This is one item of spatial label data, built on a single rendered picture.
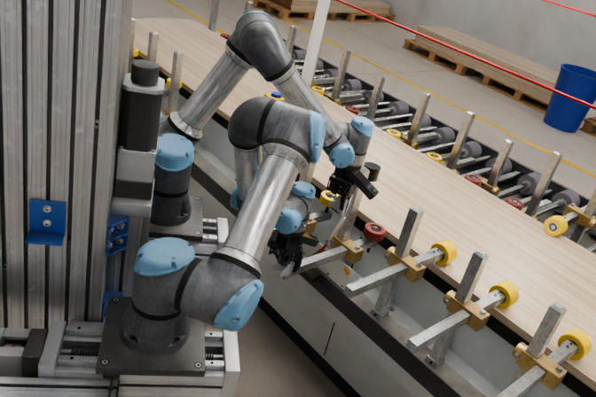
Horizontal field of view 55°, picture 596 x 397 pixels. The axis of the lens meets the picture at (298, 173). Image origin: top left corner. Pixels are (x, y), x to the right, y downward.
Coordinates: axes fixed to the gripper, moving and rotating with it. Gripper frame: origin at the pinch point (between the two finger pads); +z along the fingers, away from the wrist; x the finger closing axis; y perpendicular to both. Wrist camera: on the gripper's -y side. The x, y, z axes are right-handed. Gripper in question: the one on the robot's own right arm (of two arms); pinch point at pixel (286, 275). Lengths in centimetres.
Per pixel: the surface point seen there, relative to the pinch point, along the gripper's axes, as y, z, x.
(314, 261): -10.4, -3.4, 1.6
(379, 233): -40.4, -8.2, 3.4
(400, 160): -102, -8, -38
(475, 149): -178, -1, -41
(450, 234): -70, -8, 16
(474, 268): -27, -27, 46
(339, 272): -26.9, 7.3, 0.9
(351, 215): -28.3, -15.6, -2.1
